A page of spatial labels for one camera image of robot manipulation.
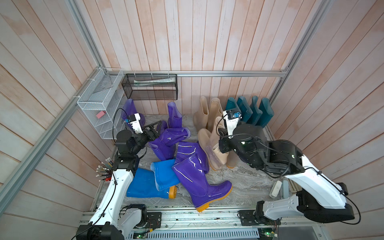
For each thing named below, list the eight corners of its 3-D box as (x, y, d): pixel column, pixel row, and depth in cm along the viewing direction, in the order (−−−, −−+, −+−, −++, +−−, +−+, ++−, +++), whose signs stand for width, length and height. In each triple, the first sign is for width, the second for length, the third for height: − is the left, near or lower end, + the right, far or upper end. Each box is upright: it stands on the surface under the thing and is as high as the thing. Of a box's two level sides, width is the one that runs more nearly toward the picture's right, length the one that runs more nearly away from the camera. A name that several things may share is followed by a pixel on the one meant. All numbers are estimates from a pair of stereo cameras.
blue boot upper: (162, 199, 81) (157, 189, 67) (155, 177, 89) (149, 163, 75) (183, 190, 85) (182, 178, 70) (174, 169, 93) (172, 154, 78)
